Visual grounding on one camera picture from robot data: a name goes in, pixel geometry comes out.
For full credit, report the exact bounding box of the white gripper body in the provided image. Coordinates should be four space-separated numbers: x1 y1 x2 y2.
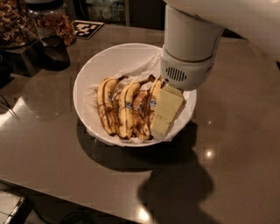
161 46 215 91

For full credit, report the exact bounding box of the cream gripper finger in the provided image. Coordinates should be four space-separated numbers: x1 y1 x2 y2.
150 84 185 140

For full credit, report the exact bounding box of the spotted yellow banana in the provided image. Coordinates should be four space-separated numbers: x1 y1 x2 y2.
147 76 163 130
97 76 126 136
118 74 155 139

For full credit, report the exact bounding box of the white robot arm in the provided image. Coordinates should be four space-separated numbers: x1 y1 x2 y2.
150 0 280 140

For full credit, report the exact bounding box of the white paper bowl liner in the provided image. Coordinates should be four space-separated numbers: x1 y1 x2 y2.
82 48 196 147

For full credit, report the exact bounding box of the white round bowl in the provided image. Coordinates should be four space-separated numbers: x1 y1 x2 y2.
73 43 198 148

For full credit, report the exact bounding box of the black and white marker tag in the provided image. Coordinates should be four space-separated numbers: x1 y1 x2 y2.
73 20 103 39

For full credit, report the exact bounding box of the glass jar of snacks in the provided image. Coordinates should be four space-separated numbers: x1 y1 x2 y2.
25 0 75 46

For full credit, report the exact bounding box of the dark metal stand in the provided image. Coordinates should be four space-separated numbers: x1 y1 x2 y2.
0 41 42 77

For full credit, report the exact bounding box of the glass jar of cashews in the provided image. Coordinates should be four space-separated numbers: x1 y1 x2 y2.
0 0 37 49

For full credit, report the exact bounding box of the box on floor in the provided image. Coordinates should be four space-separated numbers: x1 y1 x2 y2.
0 189 32 224

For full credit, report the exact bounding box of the black scoop with handle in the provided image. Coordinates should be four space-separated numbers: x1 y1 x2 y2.
19 24 70 71

